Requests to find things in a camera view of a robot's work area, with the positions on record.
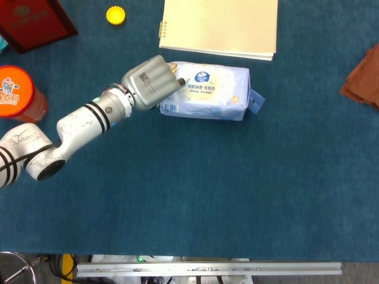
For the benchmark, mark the orange cylindrical canister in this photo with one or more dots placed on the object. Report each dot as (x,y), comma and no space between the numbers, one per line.
(14,91)

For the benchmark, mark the red box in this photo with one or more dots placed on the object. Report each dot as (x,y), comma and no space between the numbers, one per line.
(32,23)

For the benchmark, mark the yellow spiral notebook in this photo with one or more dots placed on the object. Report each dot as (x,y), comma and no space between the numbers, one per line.
(219,26)

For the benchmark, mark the chrome black stool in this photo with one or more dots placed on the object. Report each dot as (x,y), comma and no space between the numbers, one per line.
(17,270)

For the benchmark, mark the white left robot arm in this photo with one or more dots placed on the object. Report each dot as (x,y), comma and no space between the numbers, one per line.
(80,124)

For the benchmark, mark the aluminium profile rail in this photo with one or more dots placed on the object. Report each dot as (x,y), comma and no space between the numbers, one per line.
(207,269)

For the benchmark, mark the teal felt table mat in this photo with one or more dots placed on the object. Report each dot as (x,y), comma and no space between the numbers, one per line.
(207,177)

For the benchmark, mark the brown folded cloth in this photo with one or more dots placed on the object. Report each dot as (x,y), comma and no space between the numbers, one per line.
(364,83)

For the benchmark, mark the yellow bottle cap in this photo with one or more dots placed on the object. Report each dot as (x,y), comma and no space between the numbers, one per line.
(115,15)

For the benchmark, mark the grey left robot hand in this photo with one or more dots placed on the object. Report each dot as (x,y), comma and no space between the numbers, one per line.
(148,83)

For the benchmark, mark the blue tissue pack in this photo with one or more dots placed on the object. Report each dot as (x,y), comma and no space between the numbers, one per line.
(216,100)

